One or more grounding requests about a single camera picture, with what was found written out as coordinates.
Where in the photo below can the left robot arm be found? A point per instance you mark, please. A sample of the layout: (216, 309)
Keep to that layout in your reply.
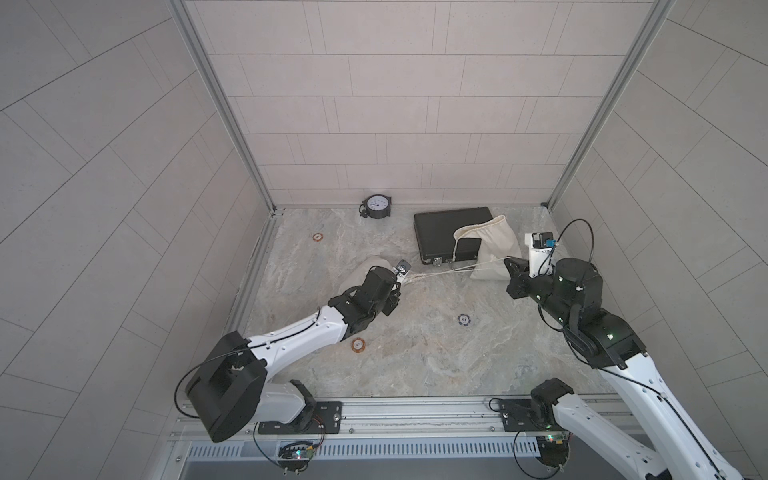
(234, 387)

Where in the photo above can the black hard case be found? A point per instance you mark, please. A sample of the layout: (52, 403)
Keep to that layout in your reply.
(435, 234)

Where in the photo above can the circuit board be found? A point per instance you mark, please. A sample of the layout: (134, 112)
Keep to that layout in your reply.
(296, 456)
(554, 450)

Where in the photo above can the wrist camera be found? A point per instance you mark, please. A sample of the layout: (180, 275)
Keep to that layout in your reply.
(401, 269)
(540, 251)

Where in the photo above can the black round gauge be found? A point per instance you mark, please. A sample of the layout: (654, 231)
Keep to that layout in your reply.
(377, 206)

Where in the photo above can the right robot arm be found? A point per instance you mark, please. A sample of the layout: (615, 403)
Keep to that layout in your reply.
(571, 293)

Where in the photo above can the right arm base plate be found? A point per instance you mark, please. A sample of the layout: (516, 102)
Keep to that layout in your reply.
(518, 416)

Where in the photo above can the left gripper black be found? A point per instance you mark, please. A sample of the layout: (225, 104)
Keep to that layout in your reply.
(387, 297)

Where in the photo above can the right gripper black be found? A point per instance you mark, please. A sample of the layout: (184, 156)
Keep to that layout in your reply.
(517, 281)

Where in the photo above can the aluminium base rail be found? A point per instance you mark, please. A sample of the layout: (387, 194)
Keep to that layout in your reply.
(408, 417)

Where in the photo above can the cream cloth soil bag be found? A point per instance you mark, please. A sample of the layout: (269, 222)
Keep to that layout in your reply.
(360, 276)

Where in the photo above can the left circuit board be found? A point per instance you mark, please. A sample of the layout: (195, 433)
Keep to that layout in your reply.
(296, 456)

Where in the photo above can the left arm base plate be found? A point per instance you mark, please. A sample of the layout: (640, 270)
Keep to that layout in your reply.
(324, 418)

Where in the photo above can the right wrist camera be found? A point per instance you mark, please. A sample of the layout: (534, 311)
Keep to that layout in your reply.
(540, 251)

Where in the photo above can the right circuit board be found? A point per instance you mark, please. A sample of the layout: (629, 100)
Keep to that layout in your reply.
(554, 450)

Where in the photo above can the white vent grille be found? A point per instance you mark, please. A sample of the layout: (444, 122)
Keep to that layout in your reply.
(413, 448)

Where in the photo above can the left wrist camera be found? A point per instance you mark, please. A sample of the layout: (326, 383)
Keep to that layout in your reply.
(401, 269)

